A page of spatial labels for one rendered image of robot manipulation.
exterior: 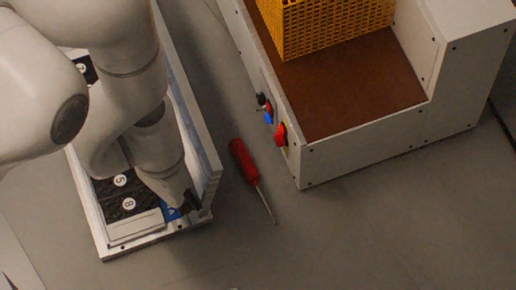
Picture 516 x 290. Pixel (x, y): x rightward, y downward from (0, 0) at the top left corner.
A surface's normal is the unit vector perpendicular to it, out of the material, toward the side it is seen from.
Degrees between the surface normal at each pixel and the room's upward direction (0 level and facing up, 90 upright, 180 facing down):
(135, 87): 92
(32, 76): 8
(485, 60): 90
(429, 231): 0
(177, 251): 0
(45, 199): 0
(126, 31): 89
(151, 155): 88
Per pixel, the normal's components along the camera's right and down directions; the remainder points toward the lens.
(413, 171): -0.03, -0.42
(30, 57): 0.20, -0.54
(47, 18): -0.11, 0.73
